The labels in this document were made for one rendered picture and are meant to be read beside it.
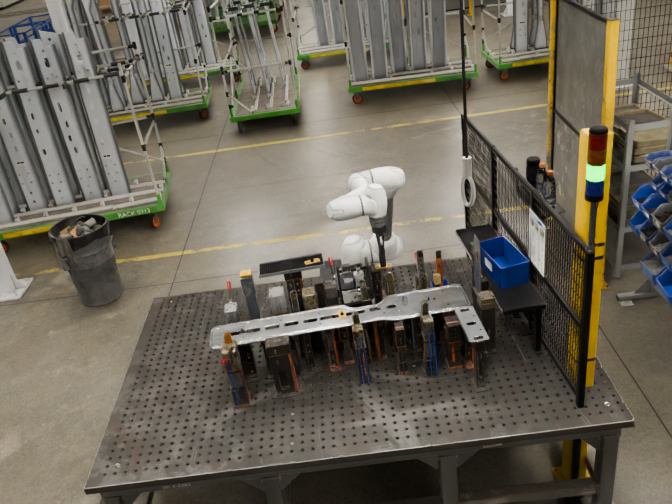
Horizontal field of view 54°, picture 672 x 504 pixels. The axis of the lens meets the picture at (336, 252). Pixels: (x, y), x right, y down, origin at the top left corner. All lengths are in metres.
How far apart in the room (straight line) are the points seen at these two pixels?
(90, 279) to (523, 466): 3.84
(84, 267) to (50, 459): 1.83
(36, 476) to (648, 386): 3.88
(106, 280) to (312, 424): 3.19
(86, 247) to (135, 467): 2.82
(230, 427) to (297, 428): 0.35
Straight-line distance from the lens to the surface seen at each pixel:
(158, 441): 3.52
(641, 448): 4.25
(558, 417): 3.33
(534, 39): 10.99
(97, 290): 6.11
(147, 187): 7.68
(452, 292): 3.60
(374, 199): 3.15
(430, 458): 3.34
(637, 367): 4.77
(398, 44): 10.35
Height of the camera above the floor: 3.01
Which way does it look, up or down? 30 degrees down
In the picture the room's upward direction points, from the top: 9 degrees counter-clockwise
